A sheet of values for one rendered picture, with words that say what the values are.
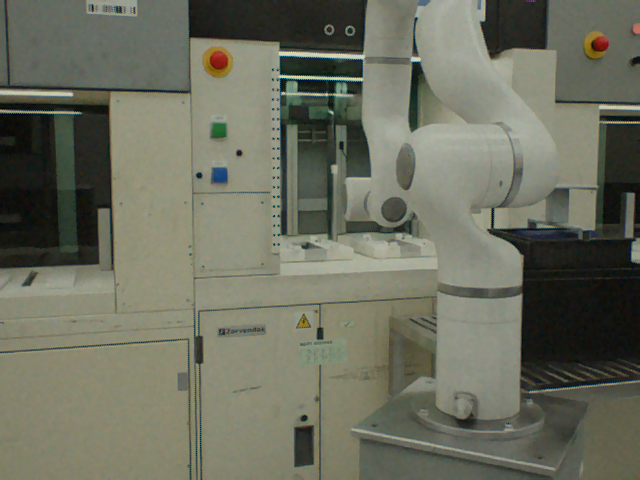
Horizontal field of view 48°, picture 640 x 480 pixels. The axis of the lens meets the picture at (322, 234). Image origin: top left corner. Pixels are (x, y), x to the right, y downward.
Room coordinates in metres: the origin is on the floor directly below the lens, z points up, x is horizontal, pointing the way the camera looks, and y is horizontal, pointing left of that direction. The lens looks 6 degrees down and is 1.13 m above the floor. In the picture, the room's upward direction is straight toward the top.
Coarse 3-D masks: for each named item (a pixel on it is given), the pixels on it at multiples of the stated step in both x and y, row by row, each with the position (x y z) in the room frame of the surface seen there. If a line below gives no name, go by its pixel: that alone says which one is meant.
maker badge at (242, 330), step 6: (258, 324) 1.64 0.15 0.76; (264, 324) 1.65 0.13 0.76; (222, 330) 1.62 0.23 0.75; (228, 330) 1.62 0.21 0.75; (234, 330) 1.63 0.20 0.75; (240, 330) 1.63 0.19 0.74; (246, 330) 1.64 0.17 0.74; (252, 330) 1.64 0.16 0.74; (258, 330) 1.64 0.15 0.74; (264, 330) 1.65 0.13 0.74; (222, 336) 1.62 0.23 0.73; (228, 336) 1.62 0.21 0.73
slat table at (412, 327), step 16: (400, 320) 1.67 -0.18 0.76; (416, 320) 1.67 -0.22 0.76; (432, 320) 1.67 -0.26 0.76; (400, 336) 1.69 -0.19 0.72; (416, 336) 1.56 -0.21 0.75; (432, 336) 1.51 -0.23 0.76; (400, 352) 1.69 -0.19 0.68; (432, 352) 1.48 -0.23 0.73; (400, 368) 1.69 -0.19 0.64; (528, 368) 1.27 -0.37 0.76; (544, 368) 1.28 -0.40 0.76; (560, 368) 1.28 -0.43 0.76; (576, 368) 1.28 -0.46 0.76; (592, 368) 1.28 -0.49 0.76; (608, 368) 1.29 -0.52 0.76; (624, 368) 1.29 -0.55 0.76; (400, 384) 1.69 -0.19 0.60; (528, 384) 1.18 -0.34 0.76; (544, 384) 1.18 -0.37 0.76; (560, 384) 1.18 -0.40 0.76; (576, 384) 1.18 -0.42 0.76; (592, 384) 1.18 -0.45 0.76; (608, 384) 1.19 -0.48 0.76; (624, 384) 1.19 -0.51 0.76; (592, 400) 1.18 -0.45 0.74
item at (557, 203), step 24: (552, 192) 1.45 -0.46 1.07; (552, 216) 1.45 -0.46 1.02; (528, 240) 1.36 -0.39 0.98; (552, 240) 1.34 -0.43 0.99; (576, 240) 1.35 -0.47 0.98; (600, 240) 1.35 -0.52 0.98; (624, 240) 1.36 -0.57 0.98; (528, 264) 1.35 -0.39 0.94; (552, 264) 1.35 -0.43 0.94; (576, 264) 1.36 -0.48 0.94; (600, 264) 1.37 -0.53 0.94; (624, 264) 1.37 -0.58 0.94
